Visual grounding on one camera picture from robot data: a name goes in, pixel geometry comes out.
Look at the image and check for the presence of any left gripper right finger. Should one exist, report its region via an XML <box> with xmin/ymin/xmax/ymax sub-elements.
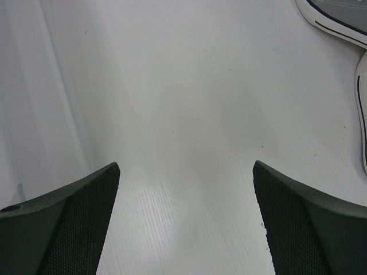
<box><xmin>253</xmin><ymin>161</ymin><xmax>366</xmax><ymax>274</ymax></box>

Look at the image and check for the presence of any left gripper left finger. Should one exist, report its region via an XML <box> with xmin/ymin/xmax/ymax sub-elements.
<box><xmin>1</xmin><ymin>163</ymin><xmax>120</xmax><ymax>274</ymax></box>

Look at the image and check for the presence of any orange sneaker left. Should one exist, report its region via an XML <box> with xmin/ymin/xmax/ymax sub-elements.
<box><xmin>354</xmin><ymin>52</ymin><xmax>366</xmax><ymax>172</ymax></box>

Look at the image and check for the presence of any white plastic shoe cabinet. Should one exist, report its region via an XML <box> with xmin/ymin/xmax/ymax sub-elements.
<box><xmin>1</xmin><ymin>1</ymin><xmax>93</xmax><ymax>207</ymax></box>

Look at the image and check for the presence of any grey sneaker left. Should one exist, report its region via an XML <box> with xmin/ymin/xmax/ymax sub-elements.
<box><xmin>295</xmin><ymin>0</ymin><xmax>366</xmax><ymax>49</ymax></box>

